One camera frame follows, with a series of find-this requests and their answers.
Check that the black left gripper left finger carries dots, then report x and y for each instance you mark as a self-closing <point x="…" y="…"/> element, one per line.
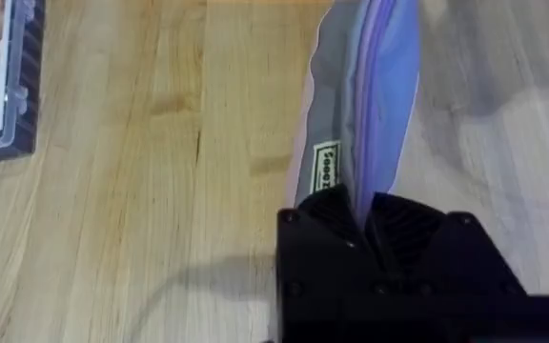
<point x="322" y="257"/>

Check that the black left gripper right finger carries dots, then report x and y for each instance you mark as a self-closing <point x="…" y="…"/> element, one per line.
<point x="422" y="257"/>

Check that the purple and grey zip bag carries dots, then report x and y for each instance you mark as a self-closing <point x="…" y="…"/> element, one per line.
<point x="374" y="105"/>

